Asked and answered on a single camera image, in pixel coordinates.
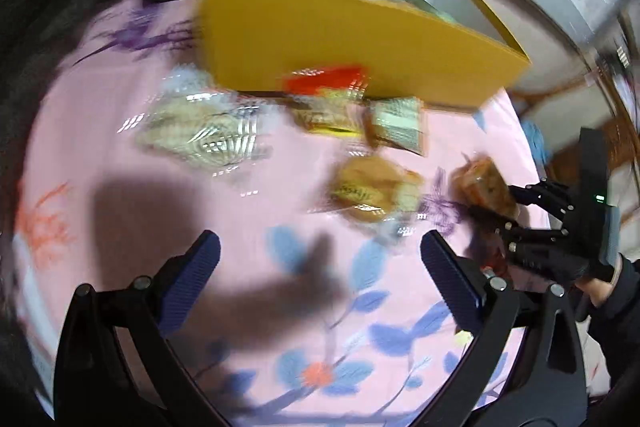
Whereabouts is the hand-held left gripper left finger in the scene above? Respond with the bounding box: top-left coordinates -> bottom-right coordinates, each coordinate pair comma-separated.
52,229 -> 236,427

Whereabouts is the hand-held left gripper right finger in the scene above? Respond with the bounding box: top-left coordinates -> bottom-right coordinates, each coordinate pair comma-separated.
405,229 -> 588,427

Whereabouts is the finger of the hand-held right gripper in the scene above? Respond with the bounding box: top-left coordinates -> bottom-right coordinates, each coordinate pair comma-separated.
507,179 -> 576,212
495,219 -> 581,275

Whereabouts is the orange cracker packet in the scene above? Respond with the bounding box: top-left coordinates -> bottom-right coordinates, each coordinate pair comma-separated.
450,157 -> 521,220

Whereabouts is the yellow cardboard box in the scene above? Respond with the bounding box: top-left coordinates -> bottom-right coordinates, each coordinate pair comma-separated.
192,0 -> 532,110

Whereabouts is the person's right forearm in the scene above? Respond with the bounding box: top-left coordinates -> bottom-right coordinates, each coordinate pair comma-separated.
587,257 -> 640,403

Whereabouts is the person's right hand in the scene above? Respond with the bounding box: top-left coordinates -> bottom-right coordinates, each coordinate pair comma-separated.
575,254 -> 626,323

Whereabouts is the blue cloth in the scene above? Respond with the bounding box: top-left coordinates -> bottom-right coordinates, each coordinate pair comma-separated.
520,119 -> 551,162

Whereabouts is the wooden chair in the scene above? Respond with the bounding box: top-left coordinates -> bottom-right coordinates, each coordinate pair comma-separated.
510,57 -> 640,218

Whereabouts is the clear pastry packet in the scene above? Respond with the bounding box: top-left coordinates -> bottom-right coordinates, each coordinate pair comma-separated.
327,154 -> 426,225

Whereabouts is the clear biscuit packet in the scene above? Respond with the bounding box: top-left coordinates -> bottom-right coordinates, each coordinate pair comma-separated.
132,67 -> 273,172

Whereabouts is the green white snack packet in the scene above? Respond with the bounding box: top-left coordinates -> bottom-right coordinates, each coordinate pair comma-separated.
367,96 -> 431,158

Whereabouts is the pink floral tablecloth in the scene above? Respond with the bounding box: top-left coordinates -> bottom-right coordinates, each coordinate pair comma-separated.
10,0 -> 556,427

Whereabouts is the red-topped clear snack packet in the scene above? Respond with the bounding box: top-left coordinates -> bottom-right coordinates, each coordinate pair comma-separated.
282,64 -> 373,138

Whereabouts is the green seed snack packet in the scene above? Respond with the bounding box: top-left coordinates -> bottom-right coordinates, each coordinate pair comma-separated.
380,0 -> 461,25

